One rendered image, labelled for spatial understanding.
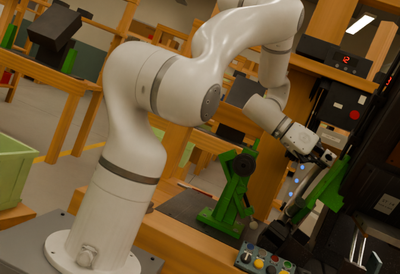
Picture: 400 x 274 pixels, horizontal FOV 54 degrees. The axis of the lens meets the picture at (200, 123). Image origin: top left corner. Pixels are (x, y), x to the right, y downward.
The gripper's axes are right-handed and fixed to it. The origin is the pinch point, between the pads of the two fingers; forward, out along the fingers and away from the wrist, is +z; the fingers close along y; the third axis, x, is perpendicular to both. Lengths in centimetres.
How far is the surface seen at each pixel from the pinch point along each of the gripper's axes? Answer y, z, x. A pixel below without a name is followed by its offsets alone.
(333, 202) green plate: -14.0, 8.6, -2.8
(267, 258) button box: -42.4, 1.5, -2.4
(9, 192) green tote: -72, -62, 7
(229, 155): -19.0, -24.7, 4.9
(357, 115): 23.5, 0.7, -3.8
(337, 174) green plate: -9.5, 4.2, -8.8
